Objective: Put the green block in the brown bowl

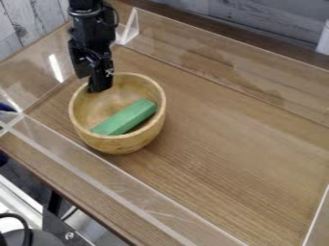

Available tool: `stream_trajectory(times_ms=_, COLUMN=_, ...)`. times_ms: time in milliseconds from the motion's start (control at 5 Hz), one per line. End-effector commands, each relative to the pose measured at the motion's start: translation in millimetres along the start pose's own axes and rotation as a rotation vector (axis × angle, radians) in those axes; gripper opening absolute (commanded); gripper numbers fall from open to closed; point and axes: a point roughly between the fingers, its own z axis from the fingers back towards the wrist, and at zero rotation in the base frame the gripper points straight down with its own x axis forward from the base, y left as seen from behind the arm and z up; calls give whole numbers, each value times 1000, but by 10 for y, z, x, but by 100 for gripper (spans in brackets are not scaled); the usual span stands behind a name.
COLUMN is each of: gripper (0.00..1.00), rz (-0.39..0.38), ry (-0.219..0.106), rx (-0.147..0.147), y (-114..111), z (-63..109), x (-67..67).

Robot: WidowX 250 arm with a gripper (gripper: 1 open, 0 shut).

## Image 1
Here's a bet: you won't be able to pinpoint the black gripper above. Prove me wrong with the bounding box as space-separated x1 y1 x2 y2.
68 8 117 92

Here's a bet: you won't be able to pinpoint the brown wooden bowl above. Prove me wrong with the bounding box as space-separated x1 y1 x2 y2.
68 72 167 155

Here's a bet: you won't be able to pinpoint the green rectangular block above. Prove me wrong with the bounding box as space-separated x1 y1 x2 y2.
91 98 156 135

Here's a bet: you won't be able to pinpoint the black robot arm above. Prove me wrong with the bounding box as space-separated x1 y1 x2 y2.
68 0 119 92

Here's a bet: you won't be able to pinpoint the blue object at edge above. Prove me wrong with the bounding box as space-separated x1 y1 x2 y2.
0 102 16 112

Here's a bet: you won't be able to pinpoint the clear acrylic tray walls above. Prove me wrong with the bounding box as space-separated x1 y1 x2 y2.
0 7 329 246

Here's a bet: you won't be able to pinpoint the black metal bracket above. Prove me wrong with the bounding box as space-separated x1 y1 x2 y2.
43 191 95 246

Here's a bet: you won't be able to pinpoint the black cable loop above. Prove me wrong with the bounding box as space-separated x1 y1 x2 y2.
0 212 33 246

